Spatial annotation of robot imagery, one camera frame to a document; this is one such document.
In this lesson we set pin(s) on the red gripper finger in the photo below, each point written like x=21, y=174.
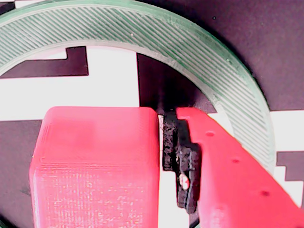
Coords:
x=237, y=185

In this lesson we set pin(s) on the black white marker mat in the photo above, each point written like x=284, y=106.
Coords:
x=261, y=47

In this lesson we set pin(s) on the red cube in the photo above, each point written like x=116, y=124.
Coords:
x=95, y=166

